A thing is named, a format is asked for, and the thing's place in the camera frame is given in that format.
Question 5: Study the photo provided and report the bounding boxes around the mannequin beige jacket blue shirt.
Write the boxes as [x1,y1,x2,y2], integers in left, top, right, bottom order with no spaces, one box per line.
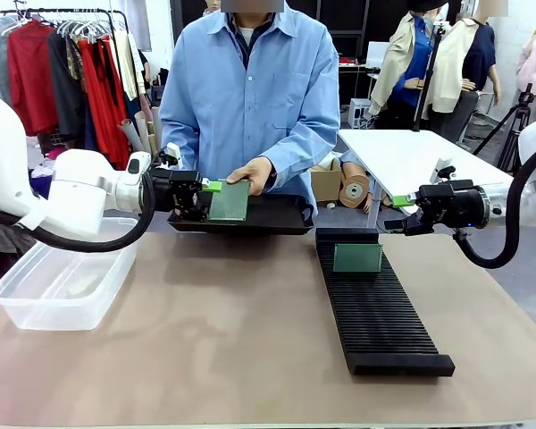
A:
[367,0,444,131]

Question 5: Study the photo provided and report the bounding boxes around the pile of clothes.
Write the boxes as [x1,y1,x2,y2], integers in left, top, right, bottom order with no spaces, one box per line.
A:
[28,146,59,200]

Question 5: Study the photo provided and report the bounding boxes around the white table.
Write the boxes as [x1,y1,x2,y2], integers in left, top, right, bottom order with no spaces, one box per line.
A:
[338,128,526,230]

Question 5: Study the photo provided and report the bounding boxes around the white clothes hangers bundle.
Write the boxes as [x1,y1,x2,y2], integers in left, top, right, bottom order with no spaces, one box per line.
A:
[54,16,107,42]

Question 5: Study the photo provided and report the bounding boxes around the black camera tripod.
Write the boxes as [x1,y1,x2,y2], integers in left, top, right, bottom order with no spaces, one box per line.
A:
[472,81,536,175]

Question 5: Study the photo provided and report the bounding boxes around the green PCB board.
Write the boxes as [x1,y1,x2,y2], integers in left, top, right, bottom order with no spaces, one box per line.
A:
[332,242,383,274]
[206,178,253,223]

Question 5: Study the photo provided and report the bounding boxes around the black metal clothes rack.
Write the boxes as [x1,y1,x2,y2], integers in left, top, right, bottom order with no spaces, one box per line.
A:
[0,6,138,148]

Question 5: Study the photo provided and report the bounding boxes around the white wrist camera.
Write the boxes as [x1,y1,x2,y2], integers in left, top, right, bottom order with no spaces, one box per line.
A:
[434,156,457,182]
[157,141,183,170]

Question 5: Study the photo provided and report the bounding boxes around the person in blue shirt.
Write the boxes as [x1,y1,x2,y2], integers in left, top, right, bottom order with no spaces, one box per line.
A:
[157,0,341,216]

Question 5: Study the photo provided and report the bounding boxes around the brown cardboard box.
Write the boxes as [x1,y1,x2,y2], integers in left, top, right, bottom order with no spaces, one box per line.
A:
[309,157,343,206]

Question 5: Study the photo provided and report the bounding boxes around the red shirt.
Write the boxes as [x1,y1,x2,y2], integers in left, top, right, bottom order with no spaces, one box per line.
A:
[6,19,60,138]

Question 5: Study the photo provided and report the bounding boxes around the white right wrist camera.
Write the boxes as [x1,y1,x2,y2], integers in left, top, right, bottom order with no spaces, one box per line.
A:
[434,156,457,182]

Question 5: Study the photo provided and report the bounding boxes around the mannequin cream and navy top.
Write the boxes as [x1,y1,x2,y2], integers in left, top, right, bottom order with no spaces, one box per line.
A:
[430,0,502,144]

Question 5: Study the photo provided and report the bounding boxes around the cream garment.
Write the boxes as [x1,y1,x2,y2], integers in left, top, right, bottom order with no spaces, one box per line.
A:
[113,29,147,102]

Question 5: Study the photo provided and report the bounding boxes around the clear plastic box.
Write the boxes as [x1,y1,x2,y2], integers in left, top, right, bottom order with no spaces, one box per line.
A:
[0,215,141,332]

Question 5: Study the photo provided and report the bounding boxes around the red dress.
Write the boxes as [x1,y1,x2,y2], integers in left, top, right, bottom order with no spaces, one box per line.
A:
[77,38,134,172]

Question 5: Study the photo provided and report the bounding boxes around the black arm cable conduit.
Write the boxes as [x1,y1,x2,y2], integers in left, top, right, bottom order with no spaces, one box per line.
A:
[12,171,158,254]
[452,139,536,271]

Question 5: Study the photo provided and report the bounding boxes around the black garment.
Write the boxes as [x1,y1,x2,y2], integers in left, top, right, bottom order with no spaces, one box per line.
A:
[47,29,88,152]

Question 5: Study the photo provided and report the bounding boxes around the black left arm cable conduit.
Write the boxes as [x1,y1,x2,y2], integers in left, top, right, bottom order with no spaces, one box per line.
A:
[12,171,158,254]

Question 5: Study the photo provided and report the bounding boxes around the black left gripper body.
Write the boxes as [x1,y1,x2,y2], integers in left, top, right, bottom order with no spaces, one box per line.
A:
[148,168,205,222]

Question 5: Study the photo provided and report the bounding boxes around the black plastic tray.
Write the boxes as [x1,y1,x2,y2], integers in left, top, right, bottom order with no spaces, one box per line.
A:
[166,192,316,237]

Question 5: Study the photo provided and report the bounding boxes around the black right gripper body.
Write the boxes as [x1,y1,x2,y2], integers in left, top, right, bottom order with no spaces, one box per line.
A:
[412,179,490,234]

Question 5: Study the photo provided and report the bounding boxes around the black slotted PCB rack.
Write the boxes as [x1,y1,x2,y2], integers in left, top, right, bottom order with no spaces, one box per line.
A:
[314,227,456,378]

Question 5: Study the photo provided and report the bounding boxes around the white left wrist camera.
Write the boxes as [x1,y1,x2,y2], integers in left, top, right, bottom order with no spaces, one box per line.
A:
[157,141,183,170]

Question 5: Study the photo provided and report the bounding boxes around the person's left forearm blue sleeve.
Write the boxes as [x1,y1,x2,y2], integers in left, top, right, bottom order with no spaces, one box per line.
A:
[261,122,340,198]

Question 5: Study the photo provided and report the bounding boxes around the cardboard tube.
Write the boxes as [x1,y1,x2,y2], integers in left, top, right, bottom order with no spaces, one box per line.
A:
[134,109,158,156]
[117,117,149,156]
[150,104,164,148]

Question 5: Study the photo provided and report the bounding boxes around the dark grey cloth bundle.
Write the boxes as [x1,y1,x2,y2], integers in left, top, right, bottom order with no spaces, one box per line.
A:
[0,206,39,283]

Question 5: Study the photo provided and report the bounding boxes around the brown cardboard reel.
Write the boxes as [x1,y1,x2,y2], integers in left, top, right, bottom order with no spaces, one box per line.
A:
[339,159,373,214]

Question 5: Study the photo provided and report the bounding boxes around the black stand pole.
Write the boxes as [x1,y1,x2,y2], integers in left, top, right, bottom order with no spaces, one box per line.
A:
[411,21,448,133]

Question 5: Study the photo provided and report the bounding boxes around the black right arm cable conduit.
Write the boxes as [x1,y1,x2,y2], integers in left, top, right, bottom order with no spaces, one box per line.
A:
[452,139,536,271]

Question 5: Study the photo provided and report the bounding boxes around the white cube stool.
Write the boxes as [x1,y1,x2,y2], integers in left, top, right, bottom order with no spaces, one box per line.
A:
[348,97,377,130]

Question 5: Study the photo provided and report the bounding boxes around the person's left hand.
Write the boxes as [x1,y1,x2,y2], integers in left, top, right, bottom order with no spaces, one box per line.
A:
[226,156,275,197]

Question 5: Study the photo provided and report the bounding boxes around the person's right forearm blue sleeve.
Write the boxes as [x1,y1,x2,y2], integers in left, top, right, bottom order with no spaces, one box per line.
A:
[158,120,203,173]

